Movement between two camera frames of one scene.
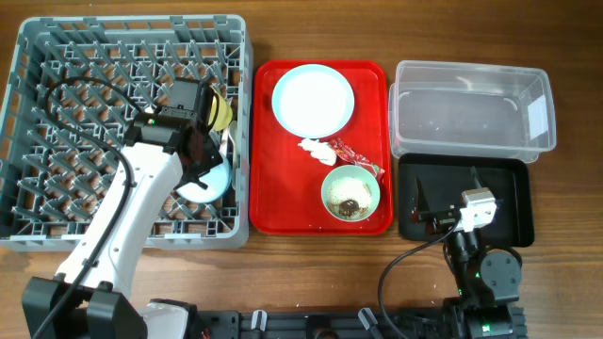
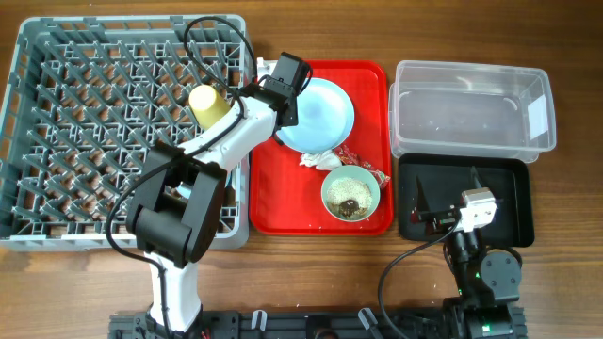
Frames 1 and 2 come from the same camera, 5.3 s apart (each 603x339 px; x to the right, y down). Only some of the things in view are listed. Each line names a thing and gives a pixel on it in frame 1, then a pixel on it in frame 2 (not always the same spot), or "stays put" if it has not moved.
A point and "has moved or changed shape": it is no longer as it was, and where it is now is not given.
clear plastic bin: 464,109 stays put
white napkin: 323,151 to 326,160
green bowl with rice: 350,193 stays put
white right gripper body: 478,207 stays put
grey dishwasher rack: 72,88 stays put
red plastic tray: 285,181 stays put
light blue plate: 313,101 has moved or changed shape
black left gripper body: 210,158 to 295,120
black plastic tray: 428,181 stays put
